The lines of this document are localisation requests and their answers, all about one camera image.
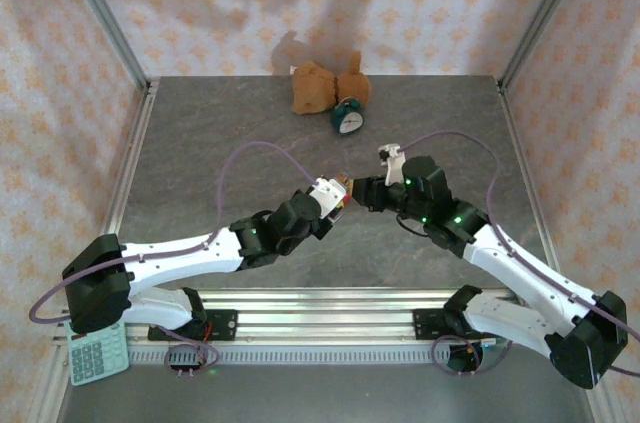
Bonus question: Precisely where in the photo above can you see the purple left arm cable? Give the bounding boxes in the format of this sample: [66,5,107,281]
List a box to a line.
[28,141,321,378]

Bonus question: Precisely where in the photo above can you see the slotted grey cable duct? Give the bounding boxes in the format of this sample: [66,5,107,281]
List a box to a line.
[127,346,451,365]

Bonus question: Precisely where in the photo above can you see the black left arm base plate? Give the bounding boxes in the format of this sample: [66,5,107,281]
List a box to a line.
[149,309,237,342]

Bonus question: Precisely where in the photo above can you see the aluminium front rails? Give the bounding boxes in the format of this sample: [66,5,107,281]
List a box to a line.
[52,287,521,347]

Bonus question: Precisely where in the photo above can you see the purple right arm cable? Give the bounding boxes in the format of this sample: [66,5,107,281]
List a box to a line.
[399,129,640,378]

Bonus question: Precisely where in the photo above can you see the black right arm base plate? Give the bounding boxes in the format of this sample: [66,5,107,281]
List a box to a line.
[413,309,469,342]

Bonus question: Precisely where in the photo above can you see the light teal calculator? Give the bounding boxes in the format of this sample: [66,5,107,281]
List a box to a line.
[67,320,131,388]

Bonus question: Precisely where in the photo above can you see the aluminium side rail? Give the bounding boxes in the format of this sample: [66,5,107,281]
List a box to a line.
[87,80,160,302]
[496,77,559,264]

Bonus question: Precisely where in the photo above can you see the teal alarm clock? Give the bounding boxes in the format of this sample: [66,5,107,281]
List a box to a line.
[330,97,365,137]

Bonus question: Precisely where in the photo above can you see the brown plush toy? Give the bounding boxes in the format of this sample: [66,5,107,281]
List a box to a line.
[291,50,374,117]

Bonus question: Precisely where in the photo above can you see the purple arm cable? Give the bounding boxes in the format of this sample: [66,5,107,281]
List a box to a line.
[399,129,640,378]
[28,141,321,378]

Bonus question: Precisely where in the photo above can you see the aluminium corner post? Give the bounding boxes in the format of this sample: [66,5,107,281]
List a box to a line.
[499,0,596,89]
[52,0,151,92]

